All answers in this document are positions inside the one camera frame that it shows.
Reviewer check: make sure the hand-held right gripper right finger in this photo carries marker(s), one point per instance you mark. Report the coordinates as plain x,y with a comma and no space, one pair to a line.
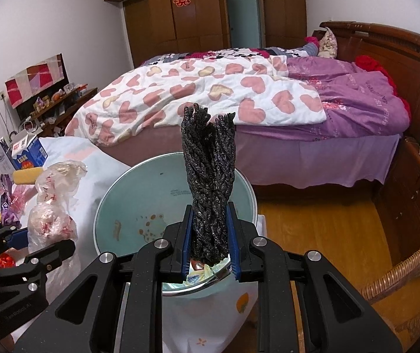
233,244

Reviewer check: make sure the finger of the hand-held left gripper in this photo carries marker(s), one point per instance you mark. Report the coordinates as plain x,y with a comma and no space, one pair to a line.
18,236
57,253

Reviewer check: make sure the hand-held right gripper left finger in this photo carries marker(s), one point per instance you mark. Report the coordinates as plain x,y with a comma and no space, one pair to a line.
187,244

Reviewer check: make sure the red clear plastic wrapper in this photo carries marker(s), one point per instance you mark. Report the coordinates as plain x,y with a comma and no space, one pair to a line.
0,263

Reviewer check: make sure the pale green round trash bin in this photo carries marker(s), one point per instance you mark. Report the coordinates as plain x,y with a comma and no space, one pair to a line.
136,206

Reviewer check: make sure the clear red print plastic bag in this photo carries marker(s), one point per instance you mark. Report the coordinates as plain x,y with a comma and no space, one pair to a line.
52,224

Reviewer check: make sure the crumpled wrapper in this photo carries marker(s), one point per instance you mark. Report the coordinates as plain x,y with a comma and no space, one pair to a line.
202,273

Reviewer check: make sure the purple snack wrapper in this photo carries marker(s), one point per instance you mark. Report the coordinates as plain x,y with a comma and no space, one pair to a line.
6,206

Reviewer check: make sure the pink plastic wrapper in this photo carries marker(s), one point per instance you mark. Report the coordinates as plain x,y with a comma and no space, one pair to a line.
21,198

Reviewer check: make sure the yellow sponge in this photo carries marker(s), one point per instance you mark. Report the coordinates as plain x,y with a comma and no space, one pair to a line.
28,175

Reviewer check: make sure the blue milk carton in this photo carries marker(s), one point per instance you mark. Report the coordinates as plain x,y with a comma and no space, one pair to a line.
33,156

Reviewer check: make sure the white tall carton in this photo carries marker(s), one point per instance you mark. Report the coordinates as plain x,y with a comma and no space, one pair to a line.
1,156

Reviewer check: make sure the white fruit print tablecloth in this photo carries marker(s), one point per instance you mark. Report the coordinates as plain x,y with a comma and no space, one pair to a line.
85,176

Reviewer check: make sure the black television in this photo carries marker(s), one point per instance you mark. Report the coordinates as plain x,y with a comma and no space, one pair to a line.
24,112

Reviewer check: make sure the cluster of small household items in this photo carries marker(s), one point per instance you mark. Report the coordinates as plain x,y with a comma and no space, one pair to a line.
53,99

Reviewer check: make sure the dark wooden television cabinet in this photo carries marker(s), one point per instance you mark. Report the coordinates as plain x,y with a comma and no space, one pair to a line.
72,104

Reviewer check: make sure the red patchwork cover cloth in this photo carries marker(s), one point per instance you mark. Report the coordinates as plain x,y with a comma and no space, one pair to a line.
33,81

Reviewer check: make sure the white quilt with pink hearts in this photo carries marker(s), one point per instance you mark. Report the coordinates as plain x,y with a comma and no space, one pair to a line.
195,88

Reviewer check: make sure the wooden bedside cabinet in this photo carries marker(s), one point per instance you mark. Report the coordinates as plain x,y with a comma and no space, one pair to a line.
408,198

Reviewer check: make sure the wicker chair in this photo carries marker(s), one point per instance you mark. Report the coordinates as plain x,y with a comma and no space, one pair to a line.
415,261

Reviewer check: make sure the patchwork blanket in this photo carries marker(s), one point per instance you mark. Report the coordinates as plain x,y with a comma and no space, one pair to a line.
232,53

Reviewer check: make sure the purple quilt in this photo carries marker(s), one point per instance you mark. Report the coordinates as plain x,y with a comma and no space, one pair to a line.
356,95

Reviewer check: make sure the floral pillow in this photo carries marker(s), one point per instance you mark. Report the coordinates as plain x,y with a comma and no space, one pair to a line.
328,42

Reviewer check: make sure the brown wooden wardrobe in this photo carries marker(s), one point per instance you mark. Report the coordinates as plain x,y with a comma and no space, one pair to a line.
195,18

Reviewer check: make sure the frosted glass door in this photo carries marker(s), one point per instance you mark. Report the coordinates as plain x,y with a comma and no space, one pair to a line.
244,18

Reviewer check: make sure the red blanket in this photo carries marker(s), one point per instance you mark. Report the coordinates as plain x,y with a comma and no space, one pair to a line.
369,63

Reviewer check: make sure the wooden bed headboard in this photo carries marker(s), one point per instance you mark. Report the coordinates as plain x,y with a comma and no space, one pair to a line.
397,51

